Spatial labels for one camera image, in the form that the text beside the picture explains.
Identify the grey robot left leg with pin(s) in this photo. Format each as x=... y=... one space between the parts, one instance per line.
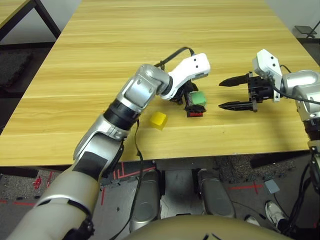
x=146 y=200

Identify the tan robot torso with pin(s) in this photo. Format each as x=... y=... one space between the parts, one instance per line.
x=200 y=230

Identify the yellow wooden block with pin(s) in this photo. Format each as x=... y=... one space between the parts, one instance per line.
x=158 y=120

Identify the black trouser leg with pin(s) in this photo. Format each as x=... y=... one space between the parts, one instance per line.
x=283 y=226

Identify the green wooden block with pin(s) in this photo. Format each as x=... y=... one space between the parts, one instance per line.
x=198 y=98

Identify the black table frame beam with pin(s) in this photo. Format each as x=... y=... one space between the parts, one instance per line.
x=35 y=171
x=275 y=158

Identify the grey robot leg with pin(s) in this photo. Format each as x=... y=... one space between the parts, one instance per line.
x=215 y=197
x=146 y=200

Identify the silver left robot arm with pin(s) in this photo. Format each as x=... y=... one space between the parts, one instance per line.
x=135 y=92

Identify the grey robot right leg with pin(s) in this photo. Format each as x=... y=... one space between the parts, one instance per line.
x=215 y=197

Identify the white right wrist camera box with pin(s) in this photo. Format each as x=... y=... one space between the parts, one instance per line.
x=266 y=62

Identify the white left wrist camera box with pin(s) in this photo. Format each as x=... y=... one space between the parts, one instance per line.
x=192 y=66

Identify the dark grey floor mat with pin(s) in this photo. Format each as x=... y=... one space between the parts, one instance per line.
x=15 y=67

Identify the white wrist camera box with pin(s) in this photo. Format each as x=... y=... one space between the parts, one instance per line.
x=266 y=62
x=192 y=66

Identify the white sneaker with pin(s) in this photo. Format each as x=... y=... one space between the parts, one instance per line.
x=252 y=220
x=274 y=215

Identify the red wooden block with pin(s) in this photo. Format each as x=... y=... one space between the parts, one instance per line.
x=195 y=114

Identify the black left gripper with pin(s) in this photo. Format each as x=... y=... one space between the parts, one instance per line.
x=183 y=96

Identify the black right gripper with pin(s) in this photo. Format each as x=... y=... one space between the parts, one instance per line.
x=261 y=90

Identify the grey speckled floor mat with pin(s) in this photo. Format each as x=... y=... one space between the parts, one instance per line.
x=232 y=170
x=22 y=187

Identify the grey foot pedal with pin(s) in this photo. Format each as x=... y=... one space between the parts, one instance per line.
x=272 y=186

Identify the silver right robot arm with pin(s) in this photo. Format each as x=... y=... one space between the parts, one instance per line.
x=300 y=80

